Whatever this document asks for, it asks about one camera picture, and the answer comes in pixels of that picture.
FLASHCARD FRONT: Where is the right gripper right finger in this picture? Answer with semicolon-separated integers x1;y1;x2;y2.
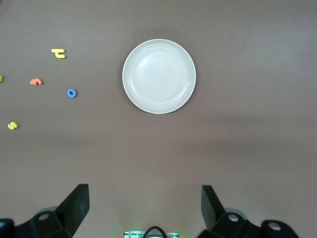
198;185;300;238

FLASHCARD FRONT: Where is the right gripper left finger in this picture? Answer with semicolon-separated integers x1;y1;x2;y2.
0;183;90;238

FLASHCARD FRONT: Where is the yellow letter h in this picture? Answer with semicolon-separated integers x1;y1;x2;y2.
51;48;67;59

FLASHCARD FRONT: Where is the brown table cover sheet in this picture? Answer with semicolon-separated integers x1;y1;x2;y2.
0;0;317;238

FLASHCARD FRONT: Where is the beige plate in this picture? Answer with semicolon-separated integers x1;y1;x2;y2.
122;38;197;115

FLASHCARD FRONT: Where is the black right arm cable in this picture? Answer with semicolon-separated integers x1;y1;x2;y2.
143;226;167;238

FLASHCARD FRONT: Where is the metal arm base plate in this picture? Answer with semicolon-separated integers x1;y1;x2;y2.
123;230;179;238

